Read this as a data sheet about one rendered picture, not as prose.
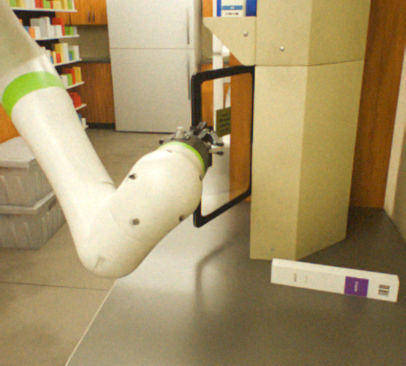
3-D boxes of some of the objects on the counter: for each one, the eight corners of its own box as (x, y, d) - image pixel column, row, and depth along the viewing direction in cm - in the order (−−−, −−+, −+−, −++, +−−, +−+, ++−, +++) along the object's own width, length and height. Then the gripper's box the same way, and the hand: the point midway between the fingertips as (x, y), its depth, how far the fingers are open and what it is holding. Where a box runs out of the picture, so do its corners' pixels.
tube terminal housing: (335, 211, 137) (364, -70, 113) (354, 266, 107) (397, -102, 82) (254, 207, 141) (263, -66, 116) (249, 259, 110) (260, -95, 86)
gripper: (220, 139, 76) (232, 112, 98) (147, 136, 78) (175, 110, 100) (220, 180, 78) (231, 144, 101) (148, 176, 80) (175, 142, 103)
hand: (201, 131), depth 97 cm, fingers closed
